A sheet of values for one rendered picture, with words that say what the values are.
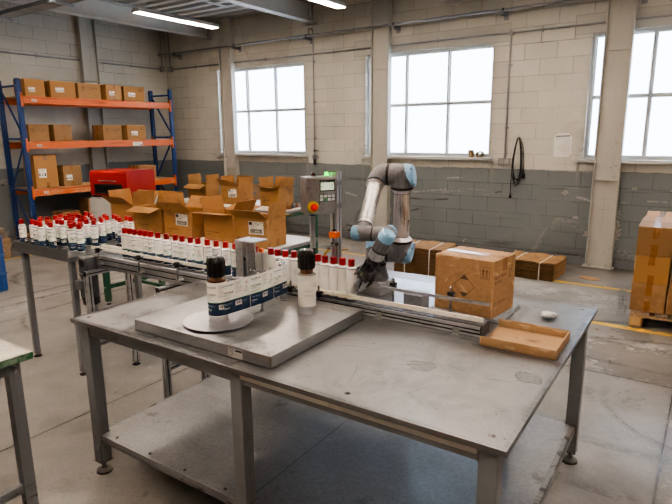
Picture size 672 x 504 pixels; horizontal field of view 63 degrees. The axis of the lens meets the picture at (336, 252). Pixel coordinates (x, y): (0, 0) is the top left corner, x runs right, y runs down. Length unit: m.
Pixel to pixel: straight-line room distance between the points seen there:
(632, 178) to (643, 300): 2.47
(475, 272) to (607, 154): 5.15
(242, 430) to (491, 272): 1.27
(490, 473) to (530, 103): 6.51
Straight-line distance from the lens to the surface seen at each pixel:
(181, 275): 3.51
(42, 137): 9.57
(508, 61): 7.99
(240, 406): 2.24
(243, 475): 2.39
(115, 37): 11.37
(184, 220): 5.09
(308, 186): 2.79
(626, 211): 7.68
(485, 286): 2.61
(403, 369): 2.11
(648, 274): 5.45
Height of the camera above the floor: 1.69
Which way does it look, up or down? 12 degrees down
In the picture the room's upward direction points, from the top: straight up
